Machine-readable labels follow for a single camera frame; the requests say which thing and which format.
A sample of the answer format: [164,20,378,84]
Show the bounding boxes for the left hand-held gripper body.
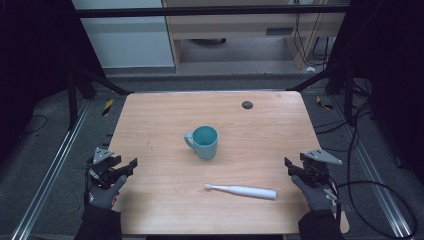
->
[86,146,125,190]

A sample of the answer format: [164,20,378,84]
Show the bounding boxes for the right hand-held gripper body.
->
[299,148,344,188]

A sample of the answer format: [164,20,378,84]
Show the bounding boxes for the white electric toothbrush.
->
[203,183,278,201]

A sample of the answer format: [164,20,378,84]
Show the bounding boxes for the teal ceramic cup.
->
[183,125,219,161]

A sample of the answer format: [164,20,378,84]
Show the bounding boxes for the person's left hand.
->
[87,174,129,211]

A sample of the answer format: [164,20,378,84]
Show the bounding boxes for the yellow black hazard tape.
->
[315,95,334,112]
[101,98,115,117]

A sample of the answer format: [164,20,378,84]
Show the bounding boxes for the black metal stand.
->
[285,61,356,127]
[65,63,135,132]

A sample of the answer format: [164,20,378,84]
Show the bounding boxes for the black curtain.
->
[0,0,106,168]
[326,0,424,186]

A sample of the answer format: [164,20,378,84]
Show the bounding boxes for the white cabinet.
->
[71,0,176,70]

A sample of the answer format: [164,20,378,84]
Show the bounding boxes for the light wooden desk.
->
[161,0,352,73]

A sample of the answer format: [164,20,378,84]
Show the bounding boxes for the black floor cables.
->
[313,78,378,154]

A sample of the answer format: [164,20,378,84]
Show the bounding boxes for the aluminium floor rail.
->
[329,95,415,240]
[9,99,92,240]

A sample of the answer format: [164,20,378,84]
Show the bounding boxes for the thin black floor cable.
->
[20,114,49,137]

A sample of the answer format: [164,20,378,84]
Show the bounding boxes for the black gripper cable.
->
[328,174,419,240]

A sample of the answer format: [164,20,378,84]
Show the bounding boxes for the black hanging desk cables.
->
[292,0,332,69]

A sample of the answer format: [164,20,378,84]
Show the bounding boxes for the black horizontal frame bar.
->
[71,5,352,19]

